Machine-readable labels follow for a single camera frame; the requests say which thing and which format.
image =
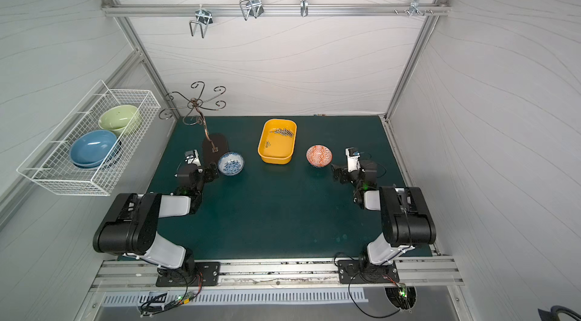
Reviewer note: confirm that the metal mug tree stand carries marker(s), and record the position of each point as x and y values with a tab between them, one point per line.
214	145

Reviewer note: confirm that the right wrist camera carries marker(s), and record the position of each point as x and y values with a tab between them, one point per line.
352	159

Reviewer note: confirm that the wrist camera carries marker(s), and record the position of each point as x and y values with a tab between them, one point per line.
192	158
352	159

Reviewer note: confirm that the white vented cable duct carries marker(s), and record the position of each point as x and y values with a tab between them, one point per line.
240	297

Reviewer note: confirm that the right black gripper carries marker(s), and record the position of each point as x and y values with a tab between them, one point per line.
342	173

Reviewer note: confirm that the green mat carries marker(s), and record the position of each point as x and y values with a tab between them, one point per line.
286	211

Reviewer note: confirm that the aluminium front rail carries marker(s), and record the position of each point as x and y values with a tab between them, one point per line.
284	273

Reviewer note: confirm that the blue white floral bowl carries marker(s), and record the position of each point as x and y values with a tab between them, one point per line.
231	164

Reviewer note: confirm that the small metal hook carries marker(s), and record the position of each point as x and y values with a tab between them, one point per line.
304	8

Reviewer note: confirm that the white wire basket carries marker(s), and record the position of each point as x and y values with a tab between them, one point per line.
49	165

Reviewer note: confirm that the red white patterned bowl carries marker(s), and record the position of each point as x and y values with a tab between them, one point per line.
319	156

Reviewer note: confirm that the looped metal hook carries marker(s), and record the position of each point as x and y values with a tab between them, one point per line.
251	8

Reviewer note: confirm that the aluminium cross rail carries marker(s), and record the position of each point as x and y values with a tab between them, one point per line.
270	10

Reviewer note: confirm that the yellow plastic storage box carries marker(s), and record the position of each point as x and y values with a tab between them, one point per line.
276	149

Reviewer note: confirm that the blue ceramic plate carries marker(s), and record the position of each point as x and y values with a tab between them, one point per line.
94	149

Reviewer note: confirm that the metal hook bracket right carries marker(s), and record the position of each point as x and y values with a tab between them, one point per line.
414	9

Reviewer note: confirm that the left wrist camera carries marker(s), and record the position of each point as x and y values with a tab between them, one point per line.
192	158

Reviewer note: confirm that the double prong metal hook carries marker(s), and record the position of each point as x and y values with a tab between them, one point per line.
201	22

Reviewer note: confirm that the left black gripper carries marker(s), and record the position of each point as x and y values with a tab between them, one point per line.
207	173

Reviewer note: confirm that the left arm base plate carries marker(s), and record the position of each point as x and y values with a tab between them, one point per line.
204	273

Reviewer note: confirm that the green ceramic bowl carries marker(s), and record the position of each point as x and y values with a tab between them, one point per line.
125	119

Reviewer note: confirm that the pile of silver screws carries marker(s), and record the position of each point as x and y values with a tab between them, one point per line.
283	132

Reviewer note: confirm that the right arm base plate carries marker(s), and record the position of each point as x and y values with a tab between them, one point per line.
354	272

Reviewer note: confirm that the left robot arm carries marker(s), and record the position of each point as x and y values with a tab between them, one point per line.
129	227

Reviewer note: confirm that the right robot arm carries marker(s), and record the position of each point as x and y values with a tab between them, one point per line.
406	221

